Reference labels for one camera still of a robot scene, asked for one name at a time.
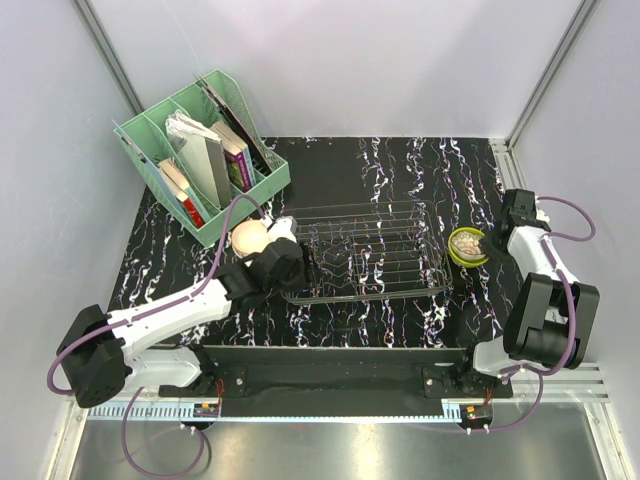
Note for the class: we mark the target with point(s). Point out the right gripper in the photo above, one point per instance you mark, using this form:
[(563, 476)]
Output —
[(496, 254)]

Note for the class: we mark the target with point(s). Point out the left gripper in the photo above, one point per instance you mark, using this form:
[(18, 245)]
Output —
[(300, 281)]

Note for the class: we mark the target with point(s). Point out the white flower-shaped bowl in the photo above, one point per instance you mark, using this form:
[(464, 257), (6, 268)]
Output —
[(465, 245)]

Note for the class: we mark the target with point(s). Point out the yellow bowl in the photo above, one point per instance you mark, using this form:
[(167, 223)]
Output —
[(456, 259)]

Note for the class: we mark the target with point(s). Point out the striped white bowl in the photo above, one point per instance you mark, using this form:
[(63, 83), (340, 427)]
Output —
[(249, 237)]

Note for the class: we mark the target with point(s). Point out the black wire dish rack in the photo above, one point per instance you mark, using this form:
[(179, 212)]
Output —
[(370, 251)]

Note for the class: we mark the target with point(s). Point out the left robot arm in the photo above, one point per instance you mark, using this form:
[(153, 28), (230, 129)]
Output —
[(106, 354)]

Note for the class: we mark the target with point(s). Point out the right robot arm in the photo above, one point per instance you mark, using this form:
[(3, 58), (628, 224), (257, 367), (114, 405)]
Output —
[(550, 323)]

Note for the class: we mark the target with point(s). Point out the red book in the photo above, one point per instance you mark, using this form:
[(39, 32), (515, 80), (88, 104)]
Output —
[(193, 212)]

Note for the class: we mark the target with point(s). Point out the purple book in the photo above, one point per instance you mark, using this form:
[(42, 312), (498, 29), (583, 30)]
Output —
[(239, 163)]

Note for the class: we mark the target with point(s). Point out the grey book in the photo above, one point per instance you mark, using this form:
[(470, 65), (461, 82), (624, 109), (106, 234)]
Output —
[(204, 159)]

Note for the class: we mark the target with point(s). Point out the green file organizer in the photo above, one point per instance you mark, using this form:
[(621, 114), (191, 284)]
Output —
[(145, 140)]

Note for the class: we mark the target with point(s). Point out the white crumpled paper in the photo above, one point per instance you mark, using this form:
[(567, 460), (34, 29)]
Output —
[(177, 125)]

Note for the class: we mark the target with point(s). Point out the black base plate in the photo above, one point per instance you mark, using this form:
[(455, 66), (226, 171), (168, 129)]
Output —
[(248, 371)]

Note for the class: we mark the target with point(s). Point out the aluminium frame rail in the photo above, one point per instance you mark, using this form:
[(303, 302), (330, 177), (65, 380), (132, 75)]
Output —
[(583, 383)]

